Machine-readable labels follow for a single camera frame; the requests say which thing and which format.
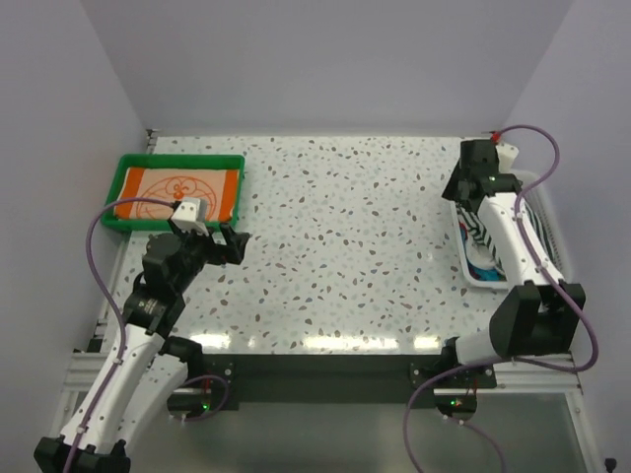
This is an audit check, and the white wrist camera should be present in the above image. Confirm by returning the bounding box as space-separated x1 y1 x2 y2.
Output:
170 197 209 237
496 142 519 173

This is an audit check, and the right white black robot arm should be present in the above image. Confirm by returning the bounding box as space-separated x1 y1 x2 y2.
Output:
439 139 586 387

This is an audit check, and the red blue patterned towel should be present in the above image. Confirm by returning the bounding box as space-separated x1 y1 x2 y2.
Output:
458 223 506 283

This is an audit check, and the green plastic tray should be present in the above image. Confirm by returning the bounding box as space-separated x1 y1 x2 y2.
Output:
102 154 245 233

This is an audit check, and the aluminium frame rail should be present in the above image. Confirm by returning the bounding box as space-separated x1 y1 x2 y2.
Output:
49 353 600 472

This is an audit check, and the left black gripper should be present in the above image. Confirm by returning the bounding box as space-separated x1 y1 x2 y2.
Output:
168 216 247 294

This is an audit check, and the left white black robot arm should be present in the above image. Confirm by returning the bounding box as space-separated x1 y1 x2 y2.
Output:
34 224 250 472

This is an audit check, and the white plastic basket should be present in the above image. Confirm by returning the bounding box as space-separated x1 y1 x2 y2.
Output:
450 187 575 291

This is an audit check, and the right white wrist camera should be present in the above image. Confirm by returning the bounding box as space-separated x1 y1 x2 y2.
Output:
496 142 519 173

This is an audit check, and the orange folded cartoon towel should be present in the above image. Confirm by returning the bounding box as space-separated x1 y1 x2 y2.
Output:
118 167 241 223

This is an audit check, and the green white striped towel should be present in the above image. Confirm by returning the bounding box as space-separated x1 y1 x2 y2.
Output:
456 201 552 266

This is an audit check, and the black mounting base plate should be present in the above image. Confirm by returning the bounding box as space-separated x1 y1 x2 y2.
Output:
147 352 498 413

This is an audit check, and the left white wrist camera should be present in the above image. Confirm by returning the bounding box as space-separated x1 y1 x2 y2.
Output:
170 197 209 237

